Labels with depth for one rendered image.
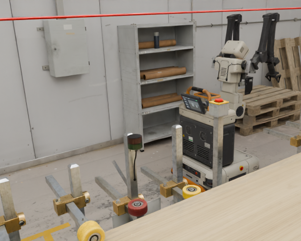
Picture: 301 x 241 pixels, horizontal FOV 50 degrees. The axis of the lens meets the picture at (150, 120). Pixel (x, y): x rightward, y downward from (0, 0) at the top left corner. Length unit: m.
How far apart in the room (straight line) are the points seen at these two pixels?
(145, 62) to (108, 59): 0.54
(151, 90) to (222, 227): 3.46
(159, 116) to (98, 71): 1.17
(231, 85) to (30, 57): 2.17
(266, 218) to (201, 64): 3.93
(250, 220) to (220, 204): 0.14
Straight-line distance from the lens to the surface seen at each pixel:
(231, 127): 2.99
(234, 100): 3.19
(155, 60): 4.52
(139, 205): 1.36
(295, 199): 1.48
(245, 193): 1.46
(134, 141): 1.29
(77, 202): 1.34
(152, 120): 4.65
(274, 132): 2.35
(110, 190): 1.57
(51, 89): 3.97
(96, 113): 4.22
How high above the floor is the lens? 1.63
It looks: 18 degrees down
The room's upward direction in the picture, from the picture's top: 3 degrees counter-clockwise
